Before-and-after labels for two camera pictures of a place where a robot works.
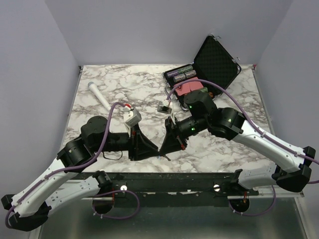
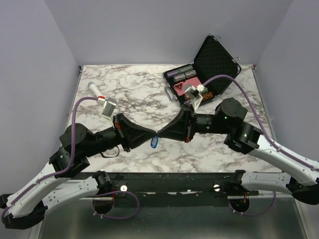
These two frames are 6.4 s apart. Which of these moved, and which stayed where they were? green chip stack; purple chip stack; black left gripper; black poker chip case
Moved: black left gripper
Stayed: black poker chip case; purple chip stack; green chip stack
